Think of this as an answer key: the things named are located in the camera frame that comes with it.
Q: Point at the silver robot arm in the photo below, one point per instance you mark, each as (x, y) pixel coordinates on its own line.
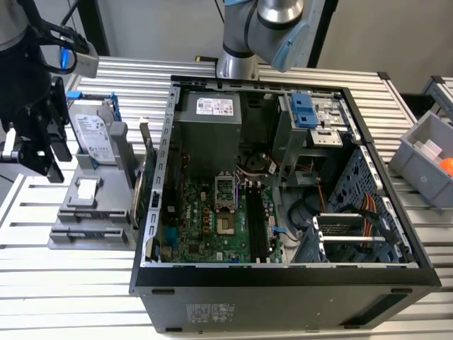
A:
(240, 35)

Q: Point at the dark RAM stick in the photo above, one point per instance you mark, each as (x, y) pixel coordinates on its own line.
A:
(92, 213)
(88, 234)

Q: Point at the blue expansion slot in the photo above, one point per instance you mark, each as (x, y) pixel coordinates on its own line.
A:
(170, 236)

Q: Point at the black RAM slot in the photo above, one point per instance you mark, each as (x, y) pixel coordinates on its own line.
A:
(253, 219)
(262, 226)

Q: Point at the silver hard disk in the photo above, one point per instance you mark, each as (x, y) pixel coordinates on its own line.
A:
(92, 134)

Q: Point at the blue disk carrier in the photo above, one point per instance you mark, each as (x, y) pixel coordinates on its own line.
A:
(72, 95)

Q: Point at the silver CPU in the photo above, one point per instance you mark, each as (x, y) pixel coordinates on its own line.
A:
(86, 189)

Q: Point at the grey parts rack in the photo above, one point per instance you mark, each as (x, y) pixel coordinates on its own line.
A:
(113, 198)

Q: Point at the green black graphics card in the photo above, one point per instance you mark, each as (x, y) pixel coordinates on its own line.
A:
(150, 159)

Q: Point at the grey power supply unit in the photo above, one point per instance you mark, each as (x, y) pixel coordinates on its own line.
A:
(209, 141)

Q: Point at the green motherboard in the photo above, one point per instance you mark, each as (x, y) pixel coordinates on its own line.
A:
(198, 226)

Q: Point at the small black yellow object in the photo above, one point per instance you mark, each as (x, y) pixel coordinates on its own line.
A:
(203, 58)

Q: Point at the thin locking lever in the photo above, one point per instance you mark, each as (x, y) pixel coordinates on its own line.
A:
(236, 195)

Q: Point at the CPU socket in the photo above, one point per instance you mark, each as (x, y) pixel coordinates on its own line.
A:
(226, 224)

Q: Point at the black cooler fan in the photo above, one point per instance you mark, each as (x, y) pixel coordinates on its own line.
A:
(256, 163)

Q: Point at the blue plastic drive latch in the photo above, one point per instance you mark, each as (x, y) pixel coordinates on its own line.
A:
(302, 110)

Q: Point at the silver metal drive cage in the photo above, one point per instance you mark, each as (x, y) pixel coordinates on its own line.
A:
(318, 138)

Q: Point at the black open PC case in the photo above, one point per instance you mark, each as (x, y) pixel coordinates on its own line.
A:
(283, 304)

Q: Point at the metal disk bay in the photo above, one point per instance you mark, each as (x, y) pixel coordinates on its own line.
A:
(320, 230)

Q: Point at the grey plastic bin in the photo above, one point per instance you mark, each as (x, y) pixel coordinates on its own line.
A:
(421, 177)

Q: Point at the white block in bin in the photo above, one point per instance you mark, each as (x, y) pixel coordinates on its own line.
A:
(428, 148)

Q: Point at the orange round object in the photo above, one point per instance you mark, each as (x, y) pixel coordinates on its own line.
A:
(446, 166)

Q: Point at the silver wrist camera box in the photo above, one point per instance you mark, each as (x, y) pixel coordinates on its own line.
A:
(86, 62)

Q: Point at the black frame post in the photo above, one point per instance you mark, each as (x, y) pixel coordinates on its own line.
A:
(323, 28)
(99, 25)

